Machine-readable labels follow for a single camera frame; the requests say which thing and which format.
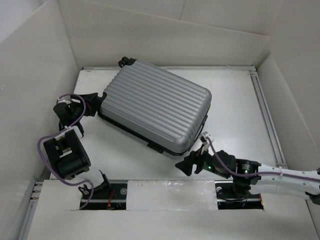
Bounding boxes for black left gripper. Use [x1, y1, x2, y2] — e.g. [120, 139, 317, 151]
[69, 93, 100, 122]

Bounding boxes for aluminium rail frame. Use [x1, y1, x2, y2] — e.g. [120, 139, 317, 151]
[18, 65, 311, 240]

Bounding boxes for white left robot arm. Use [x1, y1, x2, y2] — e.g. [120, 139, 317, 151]
[37, 92, 107, 187]

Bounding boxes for grey hard-shell suitcase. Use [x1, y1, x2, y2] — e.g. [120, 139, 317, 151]
[97, 56, 212, 156]

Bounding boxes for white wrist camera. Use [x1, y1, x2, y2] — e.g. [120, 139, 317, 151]
[56, 98, 72, 105]
[199, 131, 210, 154]

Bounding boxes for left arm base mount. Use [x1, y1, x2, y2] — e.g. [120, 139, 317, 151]
[78, 180, 128, 211]

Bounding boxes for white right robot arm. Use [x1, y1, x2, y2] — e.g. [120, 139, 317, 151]
[175, 149, 320, 205]

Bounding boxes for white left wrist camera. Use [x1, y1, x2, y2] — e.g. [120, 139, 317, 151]
[56, 98, 72, 105]

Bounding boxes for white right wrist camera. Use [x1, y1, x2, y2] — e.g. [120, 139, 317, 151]
[199, 131, 210, 154]

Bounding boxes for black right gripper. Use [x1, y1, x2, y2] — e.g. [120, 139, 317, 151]
[175, 144, 230, 179]

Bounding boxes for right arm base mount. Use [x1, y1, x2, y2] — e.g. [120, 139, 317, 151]
[215, 181, 264, 210]

